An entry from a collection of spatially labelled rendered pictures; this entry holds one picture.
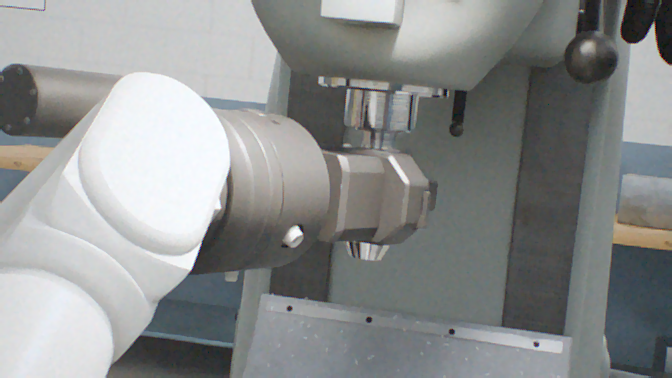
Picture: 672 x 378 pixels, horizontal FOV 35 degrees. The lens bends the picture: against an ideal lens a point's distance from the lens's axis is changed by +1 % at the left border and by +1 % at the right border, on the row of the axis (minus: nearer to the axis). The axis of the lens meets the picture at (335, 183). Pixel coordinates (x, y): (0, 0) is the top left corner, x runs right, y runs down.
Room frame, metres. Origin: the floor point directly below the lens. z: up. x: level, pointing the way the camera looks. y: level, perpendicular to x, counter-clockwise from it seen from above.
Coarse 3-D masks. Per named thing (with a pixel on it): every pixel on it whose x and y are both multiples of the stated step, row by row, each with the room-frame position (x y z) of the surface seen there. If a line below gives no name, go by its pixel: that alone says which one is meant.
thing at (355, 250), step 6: (348, 246) 0.69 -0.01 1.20; (354, 246) 0.68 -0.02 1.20; (360, 246) 0.68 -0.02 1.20; (366, 246) 0.68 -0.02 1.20; (372, 246) 0.68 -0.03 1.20; (378, 246) 0.68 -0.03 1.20; (384, 246) 0.68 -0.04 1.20; (348, 252) 0.69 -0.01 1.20; (354, 252) 0.68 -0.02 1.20; (360, 252) 0.68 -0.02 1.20; (366, 252) 0.68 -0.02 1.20; (372, 252) 0.68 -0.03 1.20; (378, 252) 0.68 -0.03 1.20; (384, 252) 0.69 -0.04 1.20; (360, 258) 0.68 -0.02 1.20; (366, 258) 0.68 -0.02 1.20; (372, 258) 0.68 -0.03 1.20; (378, 258) 0.69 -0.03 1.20
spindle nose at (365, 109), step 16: (352, 96) 0.68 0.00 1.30; (368, 96) 0.67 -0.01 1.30; (384, 96) 0.67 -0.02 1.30; (400, 96) 0.67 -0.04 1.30; (416, 96) 0.68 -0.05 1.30; (352, 112) 0.68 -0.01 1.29; (368, 112) 0.67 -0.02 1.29; (384, 112) 0.67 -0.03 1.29; (400, 112) 0.67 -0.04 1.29; (416, 112) 0.69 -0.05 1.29; (368, 128) 0.67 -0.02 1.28; (384, 128) 0.67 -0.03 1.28; (400, 128) 0.67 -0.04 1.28; (416, 128) 0.69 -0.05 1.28
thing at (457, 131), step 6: (456, 90) 0.68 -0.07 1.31; (456, 96) 0.68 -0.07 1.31; (462, 96) 0.68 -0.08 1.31; (456, 102) 0.68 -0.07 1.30; (462, 102) 0.68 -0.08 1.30; (456, 108) 0.68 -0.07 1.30; (462, 108) 0.68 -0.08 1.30; (456, 114) 0.68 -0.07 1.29; (462, 114) 0.68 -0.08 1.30; (456, 120) 0.68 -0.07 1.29; (462, 120) 0.68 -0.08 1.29; (450, 126) 0.68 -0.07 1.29; (456, 126) 0.68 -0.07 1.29; (462, 126) 0.68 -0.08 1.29; (450, 132) 0.68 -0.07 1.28; (456, 132) 0.68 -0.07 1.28; (462, 132) 0.68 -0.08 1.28
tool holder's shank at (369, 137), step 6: (366, 132) 0.69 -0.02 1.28; (372, 132) 0.68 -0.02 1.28; (378, 132) 0.68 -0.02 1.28; (384, 132) 0.68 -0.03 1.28; (390, 132) 0.68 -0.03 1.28; (396, 132) 0.68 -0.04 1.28; (402, 132) 0.69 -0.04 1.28; (360, 138) 0.69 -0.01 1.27; (366, 138) 0.69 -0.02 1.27; (372, 138) 0.68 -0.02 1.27; (378, 138) 0.68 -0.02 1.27; (384, 138) 0.68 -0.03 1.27; (390, 138) 0.68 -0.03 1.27; (366, 144) 0.68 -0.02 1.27; (372, 144) 0.68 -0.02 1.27; (378, 144) 0.68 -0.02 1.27; (384, 144) 0.68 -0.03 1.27; (390, 144) 0.69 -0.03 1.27
